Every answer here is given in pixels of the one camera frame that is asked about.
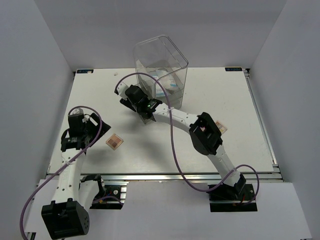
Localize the square brown eyeshadow palette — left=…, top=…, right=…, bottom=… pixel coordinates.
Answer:
left=105, top=133, right=124, bottom=150

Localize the cotton pad pack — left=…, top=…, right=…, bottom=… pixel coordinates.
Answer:
left=148, top=67, right=169, bottom=80
left=155, top=75, right=180, bottom=97

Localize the clear acrylic makeup organizer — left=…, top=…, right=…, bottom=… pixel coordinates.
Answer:
left=133, top=35, right=189, bottom=110

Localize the colourful eyeshadow palette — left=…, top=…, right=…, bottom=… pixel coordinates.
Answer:
left=215, top=121, right=228, bottom=134

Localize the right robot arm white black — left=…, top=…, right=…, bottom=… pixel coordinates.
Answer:
left=115, top=83, right=246, bottom=200

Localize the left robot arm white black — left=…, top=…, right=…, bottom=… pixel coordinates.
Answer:
left=41, top=108, right=111, bottom=240

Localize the left blue table label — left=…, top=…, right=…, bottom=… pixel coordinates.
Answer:
left=76, top=69, right=94, bottom=74

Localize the blue table label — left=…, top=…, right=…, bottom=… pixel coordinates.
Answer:
left=224, top=67, right=243, bottom=72
left=76, top=69, right=94, bottom=74

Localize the right blue table label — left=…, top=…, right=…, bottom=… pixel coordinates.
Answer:
left=224, top=67, right=243, bottom=72

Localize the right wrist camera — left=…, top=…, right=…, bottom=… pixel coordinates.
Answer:
left=114, top=82, right=129, bottom=99

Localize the aluminium front rail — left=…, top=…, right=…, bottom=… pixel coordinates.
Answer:
left=46, top=173, right=283, bottom=182

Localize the aluminium rail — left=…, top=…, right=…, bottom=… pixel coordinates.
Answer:
left=243, top=68, right=281, bottom=174
left=46, top=173, right=283, bottom=182

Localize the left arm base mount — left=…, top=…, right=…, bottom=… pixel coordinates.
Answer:
left=79, top=174, right=124, bottom=210

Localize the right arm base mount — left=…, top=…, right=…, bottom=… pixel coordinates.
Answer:
left=208, top=184, right=258, bottom=213

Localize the aluminium right side rail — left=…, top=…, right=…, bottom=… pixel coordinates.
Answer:
left=243, top=68, right=281, bottom=174

